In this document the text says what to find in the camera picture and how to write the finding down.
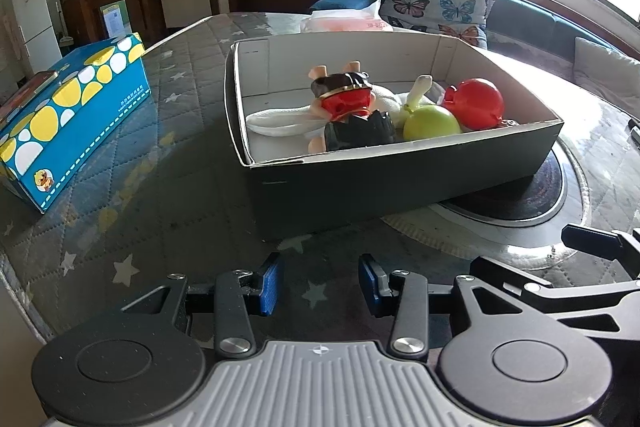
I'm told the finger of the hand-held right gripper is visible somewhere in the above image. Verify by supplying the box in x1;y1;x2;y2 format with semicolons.
561;224;640;278
471;256;640;338

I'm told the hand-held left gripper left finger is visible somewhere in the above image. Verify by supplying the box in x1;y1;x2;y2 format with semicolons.
120;252;285;360

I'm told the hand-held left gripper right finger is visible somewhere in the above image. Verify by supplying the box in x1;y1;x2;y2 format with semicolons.
358;253;506;360

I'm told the cardboard box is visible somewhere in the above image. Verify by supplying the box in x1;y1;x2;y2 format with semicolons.
224;31;565;242

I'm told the white bone toy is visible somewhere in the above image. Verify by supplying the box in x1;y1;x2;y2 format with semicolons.
246;104;327;139

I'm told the green apple toy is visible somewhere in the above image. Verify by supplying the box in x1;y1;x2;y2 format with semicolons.
403;104;462;142

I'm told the toy figure with brown hat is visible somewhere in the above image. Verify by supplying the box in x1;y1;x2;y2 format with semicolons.
307;62;399;154

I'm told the red pomegranate toy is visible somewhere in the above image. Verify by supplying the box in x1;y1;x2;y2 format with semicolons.
442;78;505;130

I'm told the white vegetable toy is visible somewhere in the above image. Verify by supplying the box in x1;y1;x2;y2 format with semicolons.
372;74;447;128

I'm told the round black hotplate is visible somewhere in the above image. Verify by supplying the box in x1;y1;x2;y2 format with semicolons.
380;141;589;258

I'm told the grey sofa cushion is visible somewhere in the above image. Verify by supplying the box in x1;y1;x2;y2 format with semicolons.
573;37;640;108

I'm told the blue sofa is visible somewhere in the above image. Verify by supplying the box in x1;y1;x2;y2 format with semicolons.
310;0;640;108

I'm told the blue spotted tissue box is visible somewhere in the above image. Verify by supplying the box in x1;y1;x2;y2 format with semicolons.
0;33;151;214

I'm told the pink plastic bag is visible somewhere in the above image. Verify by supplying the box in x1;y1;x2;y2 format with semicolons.
300;2;394;36

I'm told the white board panel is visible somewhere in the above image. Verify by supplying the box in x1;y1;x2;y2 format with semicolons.
160;0;210;28

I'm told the smartphone on tissue box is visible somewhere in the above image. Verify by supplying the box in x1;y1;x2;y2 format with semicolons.
0;71;59;122

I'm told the white paper sheet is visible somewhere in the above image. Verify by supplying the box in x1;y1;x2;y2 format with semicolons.
100;2;124;38

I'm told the white fridge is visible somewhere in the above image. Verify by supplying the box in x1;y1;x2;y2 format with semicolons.
9;0;64;76

